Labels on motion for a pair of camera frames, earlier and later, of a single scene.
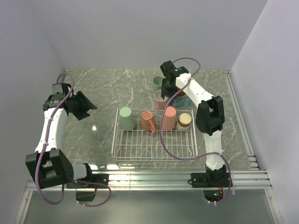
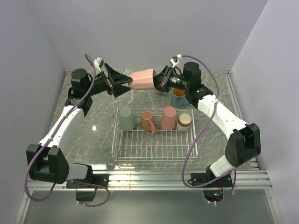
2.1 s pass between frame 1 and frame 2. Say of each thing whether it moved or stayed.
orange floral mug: stayed
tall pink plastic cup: stayed
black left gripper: moved
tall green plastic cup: stayed
